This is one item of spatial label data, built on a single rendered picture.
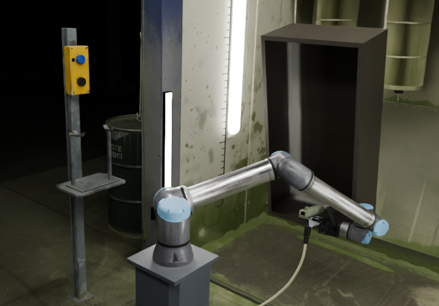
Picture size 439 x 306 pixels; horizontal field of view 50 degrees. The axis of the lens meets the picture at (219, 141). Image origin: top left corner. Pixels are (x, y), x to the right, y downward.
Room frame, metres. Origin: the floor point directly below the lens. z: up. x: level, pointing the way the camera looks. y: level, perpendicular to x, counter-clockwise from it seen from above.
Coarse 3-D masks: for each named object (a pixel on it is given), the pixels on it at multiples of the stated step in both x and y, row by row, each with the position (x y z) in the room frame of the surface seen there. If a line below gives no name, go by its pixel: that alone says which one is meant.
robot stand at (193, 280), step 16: (144, 256) 1.98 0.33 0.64; (208, 256) 2.00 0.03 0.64; (144, 272) 1.90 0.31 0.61; (160, 272) 1.85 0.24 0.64; (176, 272) 1.85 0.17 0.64; (192, 272) 1.86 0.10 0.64; (208, 272) 1.98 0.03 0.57; (144, 288) 1.90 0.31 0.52; (160, 288) 1.84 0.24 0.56; (176, 288) 1.82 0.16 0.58; (192, 288) 1.89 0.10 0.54; (208, 288) 1.98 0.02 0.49; (144, 304) 1.90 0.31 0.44; (160, 304) 1.84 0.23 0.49; (176, 304) 1.82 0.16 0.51; (192, 304) 1.89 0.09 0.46; (208, 304) 1.98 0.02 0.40
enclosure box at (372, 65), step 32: (288, 32) 2.77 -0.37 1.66; (320, 32) 2.70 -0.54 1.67; (352, 32) 2.64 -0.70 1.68; (384, 32) 2.62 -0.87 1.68; (288, 64) 3.02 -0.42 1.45; (320, 64) 2.94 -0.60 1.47; (352, 64) 2.82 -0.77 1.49; (384, 64) 2.68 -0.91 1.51; (288, 96) 3.05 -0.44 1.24; (320, 96) 2.98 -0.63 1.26; (352, 96) 2.84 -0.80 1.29; (288, 128) 3.09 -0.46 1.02; (320, 128) 3.01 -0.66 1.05; (352, 128) 2.87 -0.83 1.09; (320, 160) 3.05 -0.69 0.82; (352, 160) 2.91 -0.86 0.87; (288, 192) 3.15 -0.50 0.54; (352, 192) 2.55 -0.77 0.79
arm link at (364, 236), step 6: (348, 228) 2.40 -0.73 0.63; (354, 228) 2.39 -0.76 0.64; (360, 228) 2.36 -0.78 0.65; (348, 234) 2.39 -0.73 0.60; (354, 234) 2.37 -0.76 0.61; (360, 234) 2.36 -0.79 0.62; (366, 234) 2.34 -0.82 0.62; (354, 240) 2.38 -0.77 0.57; (360, 240) 2.36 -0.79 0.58; (366, 240) 2.34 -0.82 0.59
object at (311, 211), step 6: (300, 210) 2.48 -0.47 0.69; (306, 210) 2.48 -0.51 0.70; (312, 210) 2.53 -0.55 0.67; (318, 210) 2.61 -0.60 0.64; (300, 216) 2.47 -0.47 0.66; (306, 216) 2.46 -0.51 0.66; (312, 216) 2.55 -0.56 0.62; (306, 222) 2.54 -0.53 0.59; (306, 228) 2.53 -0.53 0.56; (306, 234) 2.52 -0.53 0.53; (306, 240) 2.52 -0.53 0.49
